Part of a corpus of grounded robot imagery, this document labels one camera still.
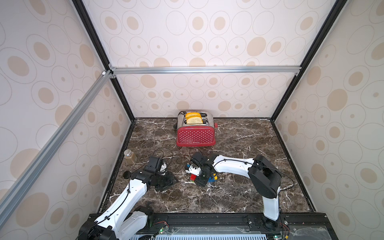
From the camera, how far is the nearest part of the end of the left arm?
578mm

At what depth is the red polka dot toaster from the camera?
0.94 meters

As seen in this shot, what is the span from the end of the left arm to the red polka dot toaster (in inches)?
11.4
